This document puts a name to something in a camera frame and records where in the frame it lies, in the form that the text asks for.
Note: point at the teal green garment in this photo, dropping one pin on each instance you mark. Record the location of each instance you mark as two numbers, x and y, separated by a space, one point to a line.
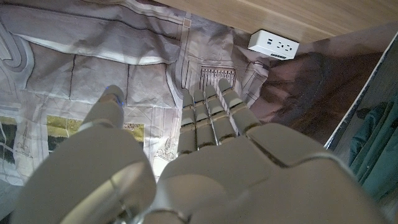
379 155

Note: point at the white power strip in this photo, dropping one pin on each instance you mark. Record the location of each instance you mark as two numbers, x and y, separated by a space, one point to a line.
272 43

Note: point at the printed sofa backdrop cloth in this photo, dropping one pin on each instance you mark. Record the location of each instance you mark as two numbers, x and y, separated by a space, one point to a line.
93 46

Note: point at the white partition frame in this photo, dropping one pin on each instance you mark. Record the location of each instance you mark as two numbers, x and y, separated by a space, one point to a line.
357 96

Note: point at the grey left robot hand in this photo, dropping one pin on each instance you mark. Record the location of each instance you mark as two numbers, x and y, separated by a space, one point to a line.
236 174

